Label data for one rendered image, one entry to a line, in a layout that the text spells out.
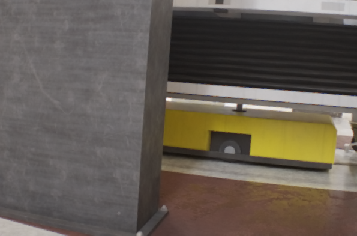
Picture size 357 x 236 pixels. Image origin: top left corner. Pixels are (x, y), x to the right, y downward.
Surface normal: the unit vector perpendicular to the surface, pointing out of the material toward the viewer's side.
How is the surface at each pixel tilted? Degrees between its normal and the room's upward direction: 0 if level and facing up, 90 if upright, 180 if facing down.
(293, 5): 90
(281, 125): 90
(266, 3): 90
